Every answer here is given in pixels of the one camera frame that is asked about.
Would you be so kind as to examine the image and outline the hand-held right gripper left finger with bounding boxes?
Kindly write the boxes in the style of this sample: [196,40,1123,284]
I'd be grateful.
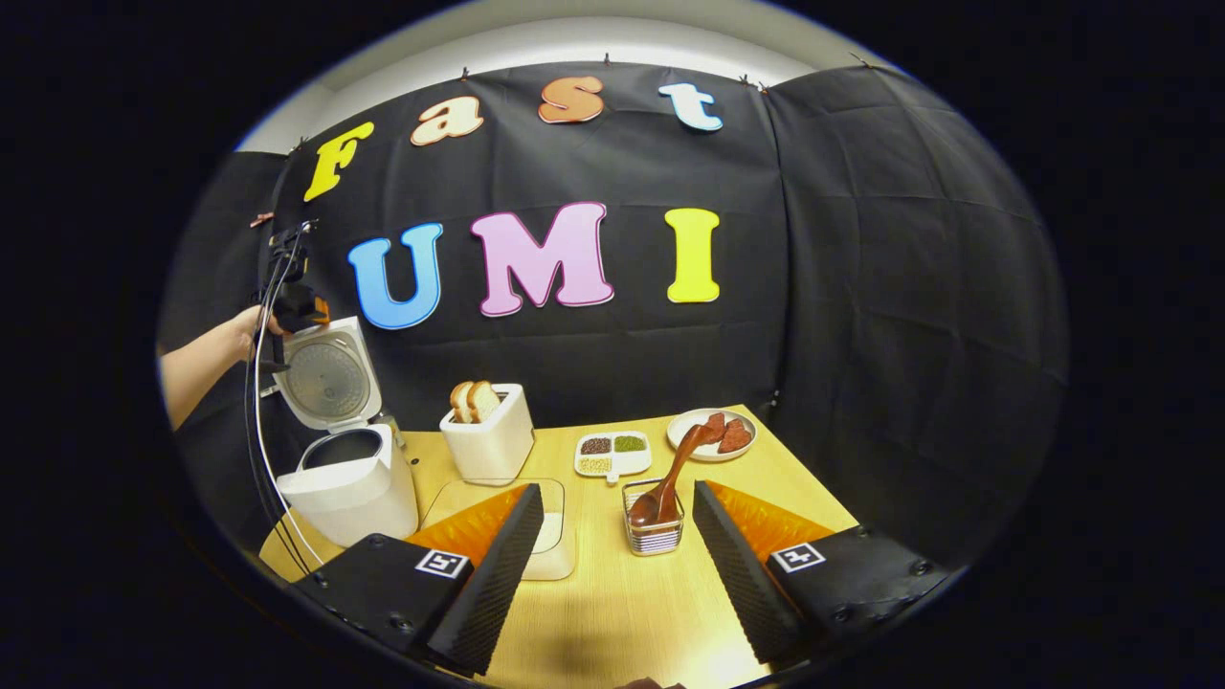
[292,482,545,676]

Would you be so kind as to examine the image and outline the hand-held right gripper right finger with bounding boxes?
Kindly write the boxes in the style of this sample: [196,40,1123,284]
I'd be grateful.
[693,479,953,666]

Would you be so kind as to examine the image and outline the clear container of rice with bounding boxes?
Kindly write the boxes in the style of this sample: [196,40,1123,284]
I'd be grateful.
[421,478,577,582]

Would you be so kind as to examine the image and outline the metal wire chopstick holder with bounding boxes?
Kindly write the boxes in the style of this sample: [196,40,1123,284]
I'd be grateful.
[622,478,686,557]

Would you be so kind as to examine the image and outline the wooden spoon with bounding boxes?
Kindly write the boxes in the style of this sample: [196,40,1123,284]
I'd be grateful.
[629,424,709,527]

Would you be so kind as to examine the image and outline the white rice cooker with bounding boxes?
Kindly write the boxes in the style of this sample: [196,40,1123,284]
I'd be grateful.
[273,317,420,548]

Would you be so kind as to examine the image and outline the white toaster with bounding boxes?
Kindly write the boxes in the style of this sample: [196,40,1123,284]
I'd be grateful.
[439,384,535,485]

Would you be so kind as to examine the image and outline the white round plate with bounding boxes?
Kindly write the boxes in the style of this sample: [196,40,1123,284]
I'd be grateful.
[667,409,757,463]

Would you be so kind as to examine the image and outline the white divided grain dish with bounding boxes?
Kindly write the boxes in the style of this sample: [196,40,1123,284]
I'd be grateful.
[574,432,653,482]

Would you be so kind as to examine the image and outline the black backdrop cloth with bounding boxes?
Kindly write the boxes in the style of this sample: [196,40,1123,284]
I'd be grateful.
[158,62,1071,575]

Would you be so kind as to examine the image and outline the left gripper cables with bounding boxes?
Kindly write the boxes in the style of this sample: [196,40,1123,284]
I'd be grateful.
[242,220,328,577]

